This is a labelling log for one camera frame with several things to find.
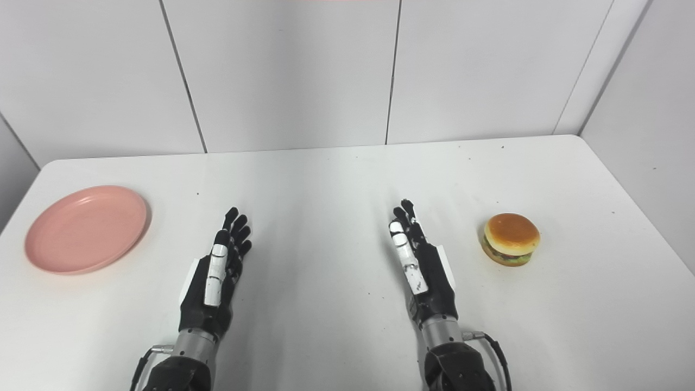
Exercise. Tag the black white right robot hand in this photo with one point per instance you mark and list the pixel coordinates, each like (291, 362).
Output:
(423, 271)

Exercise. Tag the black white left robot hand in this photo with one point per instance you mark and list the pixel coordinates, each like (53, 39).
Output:
(214, 282)

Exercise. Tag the hamburger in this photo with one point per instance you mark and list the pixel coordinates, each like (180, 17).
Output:
(510, 239)

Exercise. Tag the pink plate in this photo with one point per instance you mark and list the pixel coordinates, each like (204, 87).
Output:
(86, 229)

